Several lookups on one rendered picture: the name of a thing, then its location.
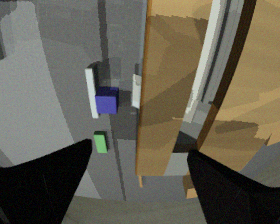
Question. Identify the small green block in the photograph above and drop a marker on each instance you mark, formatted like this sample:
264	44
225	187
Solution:
101	143

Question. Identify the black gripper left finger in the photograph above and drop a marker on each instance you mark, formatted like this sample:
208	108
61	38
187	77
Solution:
39	191

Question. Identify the small blue block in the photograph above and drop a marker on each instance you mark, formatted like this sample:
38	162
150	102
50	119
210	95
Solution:
107	100

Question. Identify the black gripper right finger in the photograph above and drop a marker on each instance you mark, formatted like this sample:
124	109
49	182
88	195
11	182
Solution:
227	197

